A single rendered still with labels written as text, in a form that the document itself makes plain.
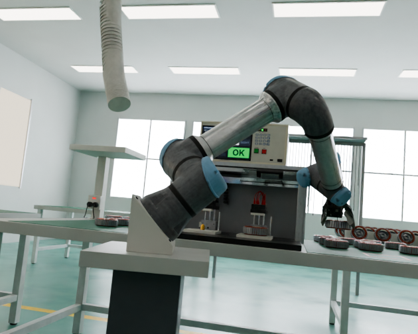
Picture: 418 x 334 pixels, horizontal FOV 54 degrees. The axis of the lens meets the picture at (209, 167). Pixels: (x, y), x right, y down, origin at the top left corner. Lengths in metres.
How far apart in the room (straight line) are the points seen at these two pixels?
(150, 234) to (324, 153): 0.64
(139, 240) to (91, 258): 0.13
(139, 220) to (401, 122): 7.85
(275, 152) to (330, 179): 0.58
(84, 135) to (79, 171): 0.82
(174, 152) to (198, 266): 0.39
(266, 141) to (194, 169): 0.91
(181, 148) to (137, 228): 0.30
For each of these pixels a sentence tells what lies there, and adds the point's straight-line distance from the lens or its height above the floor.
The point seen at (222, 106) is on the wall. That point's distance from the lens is 8.69.
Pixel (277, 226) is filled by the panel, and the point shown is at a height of 0.82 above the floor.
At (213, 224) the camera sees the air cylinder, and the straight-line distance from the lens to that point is 2.01.
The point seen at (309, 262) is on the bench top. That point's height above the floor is 0.72.
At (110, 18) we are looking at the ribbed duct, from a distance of 3.37.
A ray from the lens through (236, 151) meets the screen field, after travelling 2.03.
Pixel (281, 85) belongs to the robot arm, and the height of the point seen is 1.29.
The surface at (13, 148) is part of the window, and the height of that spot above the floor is 1.66.
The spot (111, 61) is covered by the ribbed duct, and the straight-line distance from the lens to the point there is 3.17.
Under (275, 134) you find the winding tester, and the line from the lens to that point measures 2.03.
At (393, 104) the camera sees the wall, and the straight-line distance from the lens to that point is 8.75.
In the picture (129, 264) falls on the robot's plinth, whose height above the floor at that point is 0.73.
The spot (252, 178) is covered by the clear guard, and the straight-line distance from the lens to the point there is 1.73.
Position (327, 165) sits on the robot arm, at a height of 1.06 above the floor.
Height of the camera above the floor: 0.87
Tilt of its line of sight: 6 degrees up
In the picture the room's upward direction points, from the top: 5 degrees clockwise
